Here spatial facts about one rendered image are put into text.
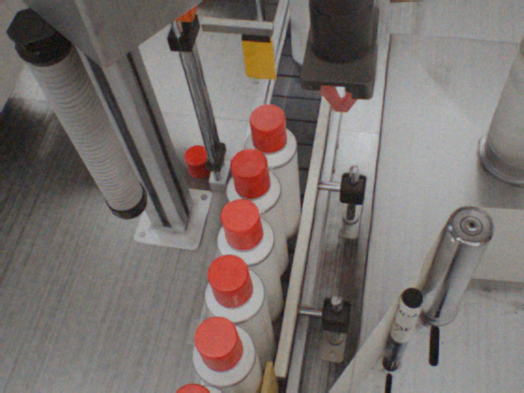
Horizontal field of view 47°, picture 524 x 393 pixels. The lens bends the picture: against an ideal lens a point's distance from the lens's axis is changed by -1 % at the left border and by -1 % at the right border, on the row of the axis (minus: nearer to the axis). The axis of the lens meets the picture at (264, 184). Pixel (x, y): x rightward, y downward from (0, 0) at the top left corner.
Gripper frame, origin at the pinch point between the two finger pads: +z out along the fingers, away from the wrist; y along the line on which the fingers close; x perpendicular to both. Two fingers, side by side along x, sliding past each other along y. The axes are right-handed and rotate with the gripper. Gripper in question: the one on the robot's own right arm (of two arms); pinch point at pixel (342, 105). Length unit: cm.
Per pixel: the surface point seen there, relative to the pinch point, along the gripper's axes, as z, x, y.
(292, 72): 13.4, 8.8, 16.6
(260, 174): -6.7, 5.5, -14.0
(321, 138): 10.1, 2.8, 2.9
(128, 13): -29.4, 8.8, -19.6
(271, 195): -2.9, 4.9, -13.6
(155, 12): -28.4, 7.9, -18.3
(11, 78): 97, 126, 85
